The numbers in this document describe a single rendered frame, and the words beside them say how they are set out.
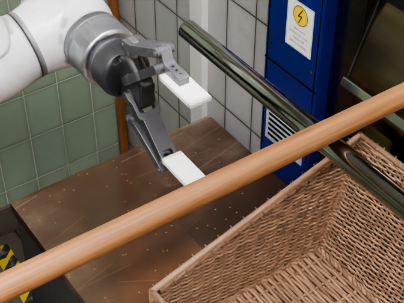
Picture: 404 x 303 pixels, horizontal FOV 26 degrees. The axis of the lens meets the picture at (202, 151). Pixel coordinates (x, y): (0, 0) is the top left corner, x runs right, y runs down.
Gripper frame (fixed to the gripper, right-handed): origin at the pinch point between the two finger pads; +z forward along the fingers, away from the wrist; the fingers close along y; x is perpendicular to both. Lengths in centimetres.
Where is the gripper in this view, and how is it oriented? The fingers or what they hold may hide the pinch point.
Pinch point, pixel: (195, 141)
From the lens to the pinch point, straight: 107.2
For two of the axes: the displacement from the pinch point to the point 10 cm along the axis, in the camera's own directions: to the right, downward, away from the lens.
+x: -8.3, 3.7, -4.2
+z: 5.6, 5.5, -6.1
